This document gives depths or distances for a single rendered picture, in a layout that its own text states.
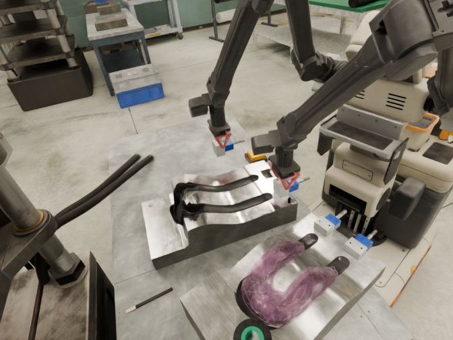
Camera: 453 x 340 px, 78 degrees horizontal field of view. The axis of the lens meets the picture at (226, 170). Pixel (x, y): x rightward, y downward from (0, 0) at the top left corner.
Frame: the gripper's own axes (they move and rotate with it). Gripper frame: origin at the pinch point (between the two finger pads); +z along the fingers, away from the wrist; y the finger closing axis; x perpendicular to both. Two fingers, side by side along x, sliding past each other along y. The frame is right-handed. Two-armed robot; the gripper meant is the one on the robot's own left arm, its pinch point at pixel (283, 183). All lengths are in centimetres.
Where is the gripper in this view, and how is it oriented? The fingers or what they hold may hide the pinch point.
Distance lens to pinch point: 98.1
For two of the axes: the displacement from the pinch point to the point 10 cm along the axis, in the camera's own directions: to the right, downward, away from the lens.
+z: 1.2, 7.6, 6.3
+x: 9.3, -3.0, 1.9
